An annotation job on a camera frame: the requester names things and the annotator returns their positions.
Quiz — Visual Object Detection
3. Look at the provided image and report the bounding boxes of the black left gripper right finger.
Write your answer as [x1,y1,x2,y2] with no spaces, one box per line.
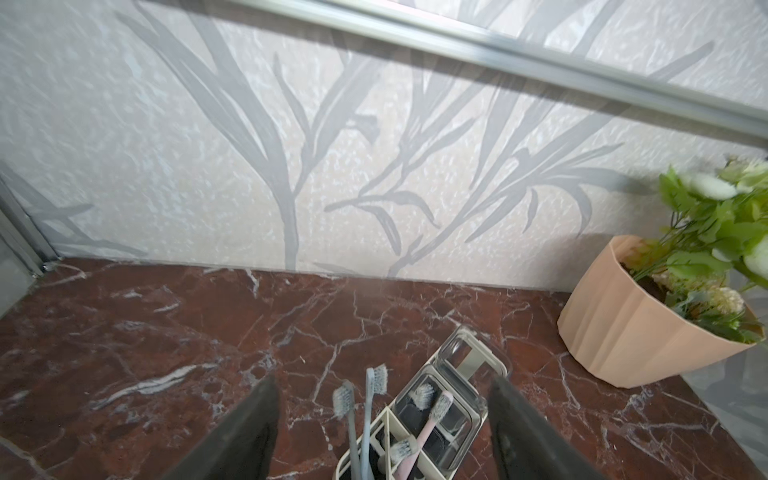
[487,375,604,480]

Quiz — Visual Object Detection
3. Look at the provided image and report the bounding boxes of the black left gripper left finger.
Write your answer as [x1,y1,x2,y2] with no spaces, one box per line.
[164,374,280,479]

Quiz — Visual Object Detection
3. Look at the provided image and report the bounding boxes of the pink toothbrush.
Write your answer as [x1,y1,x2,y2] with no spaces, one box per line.
[395,391,454,480]

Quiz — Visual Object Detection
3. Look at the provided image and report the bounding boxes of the dark grey toothbrush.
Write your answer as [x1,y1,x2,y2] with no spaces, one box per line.
[332,380,362,480]

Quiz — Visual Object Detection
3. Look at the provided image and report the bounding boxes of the black toothbrush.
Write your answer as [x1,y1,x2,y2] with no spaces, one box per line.
[409,382,435,411]

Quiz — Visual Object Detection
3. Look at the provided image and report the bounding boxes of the peach ribbed flower pot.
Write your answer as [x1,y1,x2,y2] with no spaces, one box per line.
[557,235,765,388]

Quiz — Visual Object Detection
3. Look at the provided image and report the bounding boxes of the green white artificial flowers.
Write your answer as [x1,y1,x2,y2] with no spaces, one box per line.
[622,155,767,344]

